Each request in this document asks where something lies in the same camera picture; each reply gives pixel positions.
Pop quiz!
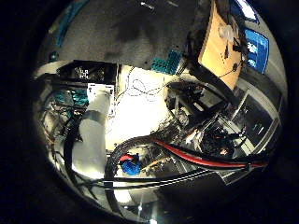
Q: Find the teal cloth with white stripes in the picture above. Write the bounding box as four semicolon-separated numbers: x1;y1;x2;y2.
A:
55;0;92;48

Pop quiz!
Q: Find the small red object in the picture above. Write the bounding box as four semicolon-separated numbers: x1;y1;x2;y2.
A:
119;153;135;162

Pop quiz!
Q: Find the teal grid board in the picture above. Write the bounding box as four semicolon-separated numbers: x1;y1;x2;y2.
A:
151;49;183;76

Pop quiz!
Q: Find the small blue object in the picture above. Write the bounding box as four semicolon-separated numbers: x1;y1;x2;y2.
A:
121;159;142;175

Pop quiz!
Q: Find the teal base panel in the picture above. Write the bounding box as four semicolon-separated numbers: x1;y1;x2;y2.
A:
52;88;90;107

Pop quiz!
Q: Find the black cluttered equipment cart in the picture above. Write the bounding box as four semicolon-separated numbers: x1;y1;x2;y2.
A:
162;78;250;158

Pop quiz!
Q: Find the dark grey table mat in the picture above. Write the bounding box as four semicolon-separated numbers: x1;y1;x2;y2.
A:
46;0;216;71

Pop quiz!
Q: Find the light wooden desk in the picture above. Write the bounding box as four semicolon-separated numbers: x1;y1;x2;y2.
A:
198;1;248;91

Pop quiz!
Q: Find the blue lit computer monitor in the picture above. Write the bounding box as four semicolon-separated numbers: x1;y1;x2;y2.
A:
244;27;270;75

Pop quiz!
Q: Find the open laptop with lit screen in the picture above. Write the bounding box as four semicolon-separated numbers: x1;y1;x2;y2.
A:
230;0;260;24

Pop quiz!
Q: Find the thick black corrugated cable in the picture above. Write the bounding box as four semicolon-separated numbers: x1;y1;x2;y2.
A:
103;134;163;216

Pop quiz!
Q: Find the red cable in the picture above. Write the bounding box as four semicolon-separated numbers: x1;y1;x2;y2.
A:
151;138;269;170

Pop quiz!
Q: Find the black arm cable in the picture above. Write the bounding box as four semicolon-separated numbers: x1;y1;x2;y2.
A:
63;116;82;188

